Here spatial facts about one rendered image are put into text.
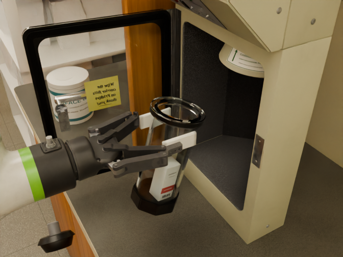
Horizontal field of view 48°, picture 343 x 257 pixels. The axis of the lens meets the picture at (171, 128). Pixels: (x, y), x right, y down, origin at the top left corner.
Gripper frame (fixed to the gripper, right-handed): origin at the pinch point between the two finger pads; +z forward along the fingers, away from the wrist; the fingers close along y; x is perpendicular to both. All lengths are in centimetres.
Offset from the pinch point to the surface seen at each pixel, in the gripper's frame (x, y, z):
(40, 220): 122, 107, -24
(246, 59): -12.6, -2.9, 14.5
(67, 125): 4.9, 18.3, -16.0
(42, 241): 31.2, 12.9, -28.1
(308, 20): -23.0, -13.7, 16.2
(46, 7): 13, 127, 5
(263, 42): -21.4, -13.9, 7.5
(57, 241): 31.0, 10.7, -25.0
